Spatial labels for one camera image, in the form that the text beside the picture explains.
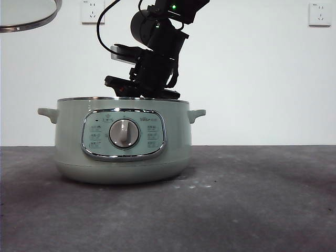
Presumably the glass lid with green knob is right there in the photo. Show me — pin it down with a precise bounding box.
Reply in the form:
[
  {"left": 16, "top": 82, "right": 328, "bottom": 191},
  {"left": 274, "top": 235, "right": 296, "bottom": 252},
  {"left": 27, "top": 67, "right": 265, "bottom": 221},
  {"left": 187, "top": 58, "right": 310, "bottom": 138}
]
[{"left": 0, "top": 0, "right": 62, "bottom": 34}]

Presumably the pale green electric pot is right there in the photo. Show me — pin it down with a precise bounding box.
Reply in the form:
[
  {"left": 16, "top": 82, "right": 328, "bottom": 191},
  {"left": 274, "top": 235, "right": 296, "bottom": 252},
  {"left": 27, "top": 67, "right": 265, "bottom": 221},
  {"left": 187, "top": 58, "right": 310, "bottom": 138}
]
[{"left": 37, "top": 97, "right": 207, "bottom": 184}]

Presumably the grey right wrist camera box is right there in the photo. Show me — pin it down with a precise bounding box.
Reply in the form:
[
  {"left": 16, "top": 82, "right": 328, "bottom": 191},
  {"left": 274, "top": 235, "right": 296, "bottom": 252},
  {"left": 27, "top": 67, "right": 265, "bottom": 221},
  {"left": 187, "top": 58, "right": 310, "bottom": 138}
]
[{"left": 110, "top": 44, "right": 141, "bottom": 65}]

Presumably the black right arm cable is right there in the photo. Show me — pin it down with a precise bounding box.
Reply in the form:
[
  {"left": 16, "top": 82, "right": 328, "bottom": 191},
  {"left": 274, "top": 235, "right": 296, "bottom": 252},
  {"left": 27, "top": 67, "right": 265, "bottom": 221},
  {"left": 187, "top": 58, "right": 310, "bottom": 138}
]
[{"left": 96, "top": 0, "right": 120, "bottom": 55}]

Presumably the white wall socket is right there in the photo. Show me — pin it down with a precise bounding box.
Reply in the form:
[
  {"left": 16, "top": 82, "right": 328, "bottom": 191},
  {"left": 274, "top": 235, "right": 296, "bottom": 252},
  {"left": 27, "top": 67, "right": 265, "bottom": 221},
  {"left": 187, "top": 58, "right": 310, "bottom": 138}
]
[
  {"left": 81, "top": 0, "right": 105, "bottom": 26},
  {"left": 308, "top": 2, "right": 332, "bottom": 27}
]

